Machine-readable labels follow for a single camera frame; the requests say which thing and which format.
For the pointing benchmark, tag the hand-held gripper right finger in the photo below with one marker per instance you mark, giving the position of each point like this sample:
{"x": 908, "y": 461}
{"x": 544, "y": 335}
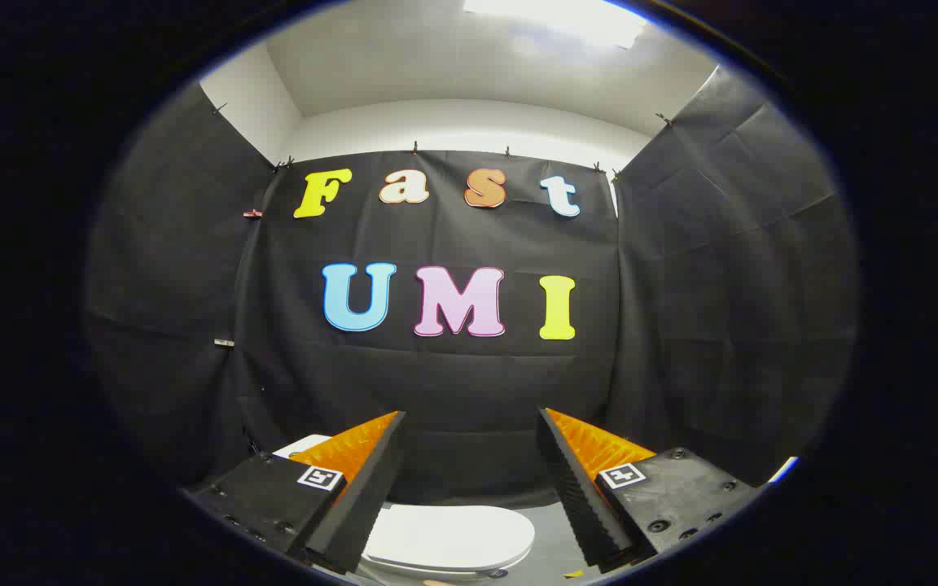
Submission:
{"x": 575, "y": 496}

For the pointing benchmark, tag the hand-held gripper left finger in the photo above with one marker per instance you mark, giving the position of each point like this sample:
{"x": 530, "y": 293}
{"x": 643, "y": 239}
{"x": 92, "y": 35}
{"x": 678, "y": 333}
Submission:
{"x": 371, "y": 488}

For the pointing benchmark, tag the white toilet lid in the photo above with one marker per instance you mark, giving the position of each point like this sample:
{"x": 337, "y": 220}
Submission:
{"x": 453, "y": 533}

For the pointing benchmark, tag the black backdrop cloth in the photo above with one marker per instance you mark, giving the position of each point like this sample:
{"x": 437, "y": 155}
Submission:
{"x": 469, "y": 382}

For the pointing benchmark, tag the row of small dark clips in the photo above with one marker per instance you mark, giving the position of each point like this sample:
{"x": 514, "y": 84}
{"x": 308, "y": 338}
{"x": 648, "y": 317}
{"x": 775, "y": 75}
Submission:
{"x": 415, "y": 147}

